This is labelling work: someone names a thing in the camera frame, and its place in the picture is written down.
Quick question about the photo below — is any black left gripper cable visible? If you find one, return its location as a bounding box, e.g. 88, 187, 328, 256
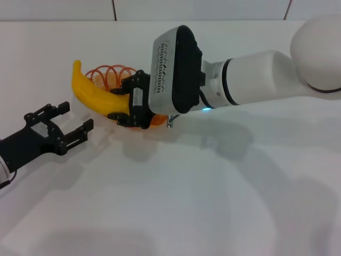
0, 170, 18, 189

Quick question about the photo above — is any orange woven plastic basket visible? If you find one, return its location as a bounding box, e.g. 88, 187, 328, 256
85, 65, 167, 131

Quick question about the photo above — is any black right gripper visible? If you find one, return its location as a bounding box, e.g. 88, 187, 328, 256
107, 69, 154, 130

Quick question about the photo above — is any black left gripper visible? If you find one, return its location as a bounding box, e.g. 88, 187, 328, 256
0, 101, 95, 172

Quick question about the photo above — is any yellow banana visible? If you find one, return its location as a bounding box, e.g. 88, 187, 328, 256
71, 60, 131, 117

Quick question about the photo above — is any metal right gripper connector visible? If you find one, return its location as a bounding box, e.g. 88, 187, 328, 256
166, 114, 179, 128

